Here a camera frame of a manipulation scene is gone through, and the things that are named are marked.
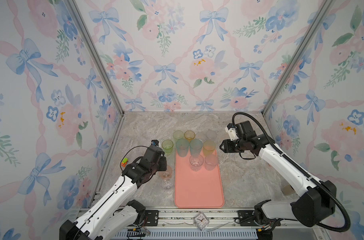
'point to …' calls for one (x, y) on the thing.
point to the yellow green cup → (208, 147)
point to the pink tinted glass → (166, 174)
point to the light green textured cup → (178, 134)
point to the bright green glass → (167, 145)
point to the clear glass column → (196, 162)
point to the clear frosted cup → (202, 136)
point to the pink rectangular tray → (197, 189)
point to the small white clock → (201, 221)
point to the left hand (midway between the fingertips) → (164, 158)
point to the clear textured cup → (211, 134)
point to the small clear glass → (167, 183)
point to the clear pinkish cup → (210, 162)
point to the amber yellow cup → (189, 135)
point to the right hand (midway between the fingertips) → (223, 145)
